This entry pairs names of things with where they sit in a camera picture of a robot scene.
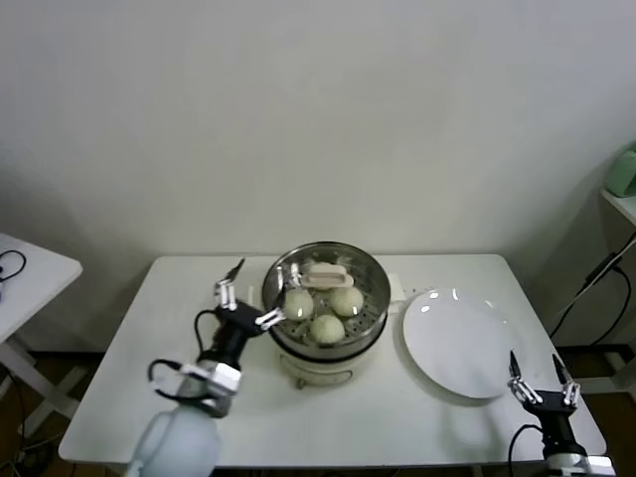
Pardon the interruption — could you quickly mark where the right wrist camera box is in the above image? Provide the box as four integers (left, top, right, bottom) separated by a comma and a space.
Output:
580, 452, 617, 477

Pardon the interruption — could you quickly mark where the black power cable with adapter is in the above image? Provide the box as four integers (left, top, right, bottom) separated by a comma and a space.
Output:
549, 252, 632, 347

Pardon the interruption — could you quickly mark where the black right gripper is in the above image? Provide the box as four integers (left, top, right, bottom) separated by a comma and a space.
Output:
506, 350, 583, 449

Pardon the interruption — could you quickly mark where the white side table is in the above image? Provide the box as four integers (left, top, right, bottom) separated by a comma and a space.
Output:
0, 232, 83, 438

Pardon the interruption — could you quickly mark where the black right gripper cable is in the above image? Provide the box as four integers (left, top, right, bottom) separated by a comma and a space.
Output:
507, 422, 548, 477

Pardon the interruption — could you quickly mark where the glass lid with cream handle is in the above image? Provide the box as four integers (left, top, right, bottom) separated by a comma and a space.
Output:
265, 241, 393, 344

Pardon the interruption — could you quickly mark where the white shelf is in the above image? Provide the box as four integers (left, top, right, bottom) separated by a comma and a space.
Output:
598, 187, 636, 262

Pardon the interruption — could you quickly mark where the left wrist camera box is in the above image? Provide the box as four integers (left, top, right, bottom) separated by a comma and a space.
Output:
179, 361, 243, 398

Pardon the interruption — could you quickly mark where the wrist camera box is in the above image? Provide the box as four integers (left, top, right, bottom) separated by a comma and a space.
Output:
179, 361, 243, 398
580, 452, 617, 477

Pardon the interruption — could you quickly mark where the pale green appliance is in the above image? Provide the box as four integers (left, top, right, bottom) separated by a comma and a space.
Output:
606, 142, 636, 198

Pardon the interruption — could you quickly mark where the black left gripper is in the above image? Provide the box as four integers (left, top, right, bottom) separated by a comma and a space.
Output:
213, 256, 289, 367

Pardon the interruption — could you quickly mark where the white round plate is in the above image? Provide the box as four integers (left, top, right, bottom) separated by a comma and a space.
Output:
400, 287, 524, 401

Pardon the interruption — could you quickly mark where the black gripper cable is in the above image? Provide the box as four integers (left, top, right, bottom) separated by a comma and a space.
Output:
147, 308, 225, 401
507, 422, 548, 477

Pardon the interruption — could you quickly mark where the thin black cable loop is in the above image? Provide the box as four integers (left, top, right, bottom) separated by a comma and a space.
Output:
0, 249, 28, 285

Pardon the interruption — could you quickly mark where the white steamed baozi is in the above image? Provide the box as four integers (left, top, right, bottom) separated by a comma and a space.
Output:
282, 290, 315, 321
309, 313, 346, 347
330, 286, 366, 318

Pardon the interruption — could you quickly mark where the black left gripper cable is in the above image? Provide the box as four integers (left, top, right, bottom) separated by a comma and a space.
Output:
147, 308, 225, 401

